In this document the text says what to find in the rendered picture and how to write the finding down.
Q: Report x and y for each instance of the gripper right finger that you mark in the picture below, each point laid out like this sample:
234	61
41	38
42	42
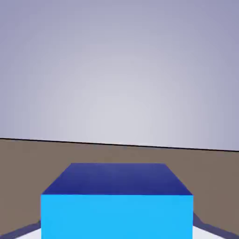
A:
202	233

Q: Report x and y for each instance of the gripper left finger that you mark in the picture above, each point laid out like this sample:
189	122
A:
31	233

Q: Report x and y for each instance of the small blue cube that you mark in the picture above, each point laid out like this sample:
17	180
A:
117	214

